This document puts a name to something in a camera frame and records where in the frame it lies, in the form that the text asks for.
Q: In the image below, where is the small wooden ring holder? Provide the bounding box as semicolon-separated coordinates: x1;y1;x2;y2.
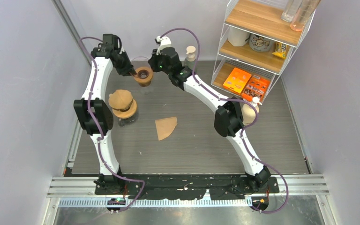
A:
134;67;153;87

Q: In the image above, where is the pink glass dripper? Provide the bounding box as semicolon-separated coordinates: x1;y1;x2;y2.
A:
131;56;151;69

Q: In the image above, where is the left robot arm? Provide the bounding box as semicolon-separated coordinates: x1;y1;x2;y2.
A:
73;34;136;195

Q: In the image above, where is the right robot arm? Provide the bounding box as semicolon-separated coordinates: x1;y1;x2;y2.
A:
148;47;271;192

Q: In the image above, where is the green pump bottle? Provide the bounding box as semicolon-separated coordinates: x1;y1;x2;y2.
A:
184;45;196;70

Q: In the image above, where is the orange box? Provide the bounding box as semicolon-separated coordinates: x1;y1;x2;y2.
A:
223;67;252;95

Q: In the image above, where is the white paper roll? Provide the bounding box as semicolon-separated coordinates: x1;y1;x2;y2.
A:
227;27;250;47

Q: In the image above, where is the glass carafe server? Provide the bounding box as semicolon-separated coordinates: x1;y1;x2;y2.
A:
118;113;139;127

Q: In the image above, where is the cartoon printed tin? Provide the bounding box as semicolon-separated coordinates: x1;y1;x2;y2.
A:
249;33;275;52

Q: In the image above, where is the orange snack packet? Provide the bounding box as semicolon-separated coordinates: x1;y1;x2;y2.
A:
241;75;270;102

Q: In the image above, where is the cream pump bottle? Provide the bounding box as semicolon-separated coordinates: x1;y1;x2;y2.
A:
241;97;262;125

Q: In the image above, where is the yellow snack bag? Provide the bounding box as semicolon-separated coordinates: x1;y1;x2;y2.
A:
272;42;290;60

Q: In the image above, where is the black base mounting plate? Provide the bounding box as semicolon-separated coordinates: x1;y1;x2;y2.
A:
94;174;279;200

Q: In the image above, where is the clear glass bottle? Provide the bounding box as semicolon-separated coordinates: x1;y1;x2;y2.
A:
281;0;303;23

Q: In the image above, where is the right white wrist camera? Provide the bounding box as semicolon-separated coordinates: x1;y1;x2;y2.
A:
155;36;172;55

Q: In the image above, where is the white wire wooden shelf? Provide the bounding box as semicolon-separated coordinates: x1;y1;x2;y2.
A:
211;0;314;94

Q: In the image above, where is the aluminium frame rail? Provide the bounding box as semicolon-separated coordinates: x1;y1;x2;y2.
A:
53;0;100;176

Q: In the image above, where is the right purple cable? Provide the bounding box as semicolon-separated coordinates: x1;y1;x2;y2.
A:
159;27;289;214

